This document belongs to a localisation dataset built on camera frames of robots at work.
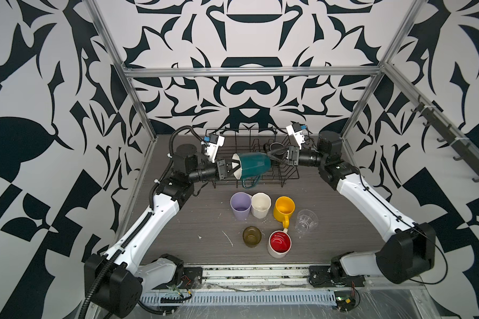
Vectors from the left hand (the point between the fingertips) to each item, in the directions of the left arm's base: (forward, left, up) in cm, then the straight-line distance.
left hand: (240, 160), depth 68 cm
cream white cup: (-3, -9, -27) cm, 29 cm away
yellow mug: (-4, -19, -31) cm, 36 cm away
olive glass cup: (-15, -4, -32) cm, 36 cm away
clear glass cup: (-10, -29, -32) cm, 44 cm away
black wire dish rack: (+34, -8, -27) cm, 44 cm away
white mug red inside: (-18, -15, -31) cm, 39 cm away
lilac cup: (-3, 0, -26) cm, 26 cm away
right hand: (+1, -10, +1) cm, 10 cm away
